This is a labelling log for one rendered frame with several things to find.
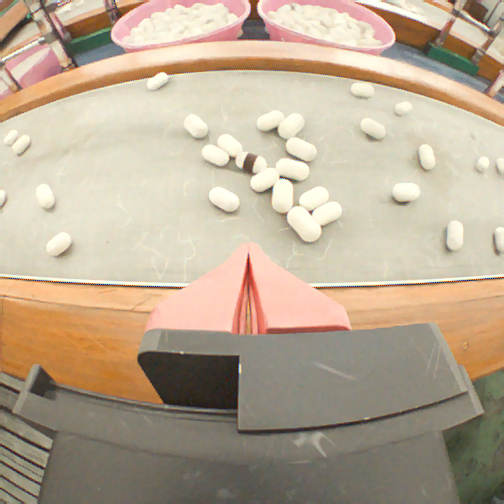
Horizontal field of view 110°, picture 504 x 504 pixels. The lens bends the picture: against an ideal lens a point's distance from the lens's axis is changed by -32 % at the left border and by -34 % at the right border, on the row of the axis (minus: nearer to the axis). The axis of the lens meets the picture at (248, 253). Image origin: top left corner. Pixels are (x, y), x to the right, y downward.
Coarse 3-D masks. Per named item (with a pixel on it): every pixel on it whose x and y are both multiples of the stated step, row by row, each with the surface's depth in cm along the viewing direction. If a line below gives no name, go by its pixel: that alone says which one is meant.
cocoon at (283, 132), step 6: (294, 114) 26; (288, 120) 26; (294, 120) 26; (300, 120) 26; (282, 126) 26; (288, 126) 26; (294, 126) 26; (300, 126) 27; (282, 132) 27; (288, 132) 26; (294, 132) 27; (288, 138) 27
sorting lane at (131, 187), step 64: (0, 128) 31; (64, 128) 29; (128, 128) 29; (256, 128) 28; (320, 128) 28; (448, 128) 30; (64, 192) 27; (128, 192) 26; (192, 192) 26; (256, 192) 26; (384, 192) 26; (448, 192) 27; (0, 256) 25; (64, 256) 25; (128, 256) 25; (192, 256) 25; (320, 256) 25; (384, 256) 25; (448, 256) 25
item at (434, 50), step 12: (456, 0) 26; (456, 12) 29; (444, 24) 34; (480, 24) 28; (444, 36) 37; (492, 36) 29; (432, 48) 42; (444, 48) 41; (480, 48) 35; (444, 60) 44; (456, 60) 42; (468, 60) 41; (468, 72) 44
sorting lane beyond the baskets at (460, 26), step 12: (84, 0) 47; (96, 0) 45; (120, 0) 43; (408, 0) 46; (420, 0) 48; (72, 12) 44; (84, 12) 43; (432, 12) 45; (444, 12) 47; (456, 24) 45; (468, 24) 48; (24, 36) 44; (468, 36) 43; (480, 36) 45; (492, 48) 44
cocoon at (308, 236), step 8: (296, 208) 24; (304, 208) 24; (288, 216) 24; (296, 216) 23; (304, 216) 23; (296, 224) 24; (304, 224) 23; (312, 224) 23; (304, 232) 23; (312, 232) 23; (320, 232) 24; (304, 240) 24; (312, 240) 24
